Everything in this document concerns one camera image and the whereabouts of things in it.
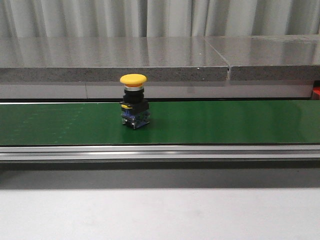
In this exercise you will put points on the grey stone counter left slab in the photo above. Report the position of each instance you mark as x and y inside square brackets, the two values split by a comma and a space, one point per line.
[106, 59]

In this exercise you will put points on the grey stone counter slab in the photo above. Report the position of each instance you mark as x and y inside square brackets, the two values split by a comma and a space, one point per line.
[106, 59]
[270, 58]

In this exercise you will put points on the green conveyor belt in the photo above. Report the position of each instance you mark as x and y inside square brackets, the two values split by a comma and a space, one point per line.
[171, 122]

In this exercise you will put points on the grey stone counter right slab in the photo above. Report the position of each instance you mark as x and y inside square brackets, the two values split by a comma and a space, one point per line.
[270, 58]

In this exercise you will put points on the red plastic tray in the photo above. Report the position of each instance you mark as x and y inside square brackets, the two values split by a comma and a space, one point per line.
[316, 93]

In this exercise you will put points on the white pleated curtain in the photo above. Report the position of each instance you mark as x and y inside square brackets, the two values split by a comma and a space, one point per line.
[158, 18]

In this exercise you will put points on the aluminium conveyor frame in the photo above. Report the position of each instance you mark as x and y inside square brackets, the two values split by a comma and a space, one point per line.
[159, 153]

